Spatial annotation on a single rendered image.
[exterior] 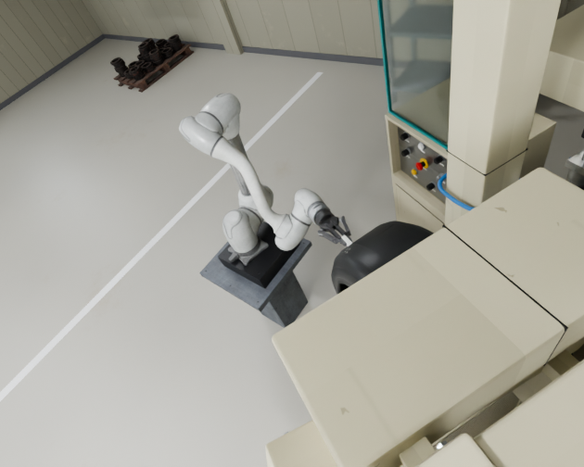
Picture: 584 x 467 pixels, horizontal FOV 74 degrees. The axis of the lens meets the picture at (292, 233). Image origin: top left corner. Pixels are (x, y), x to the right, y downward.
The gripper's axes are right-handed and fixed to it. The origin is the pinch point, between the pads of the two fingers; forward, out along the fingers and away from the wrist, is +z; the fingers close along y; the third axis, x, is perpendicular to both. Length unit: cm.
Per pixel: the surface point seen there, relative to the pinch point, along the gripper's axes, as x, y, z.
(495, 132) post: -49, 26, 42
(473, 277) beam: -47, -4, 67
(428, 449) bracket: -40, -26, 81
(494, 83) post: -61, 24, 43
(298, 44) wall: 52, 155, -395
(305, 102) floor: 81, 106, -302
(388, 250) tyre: -17.9, 1.4, 28.3
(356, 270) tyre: -15.8, -9.1, 26.3
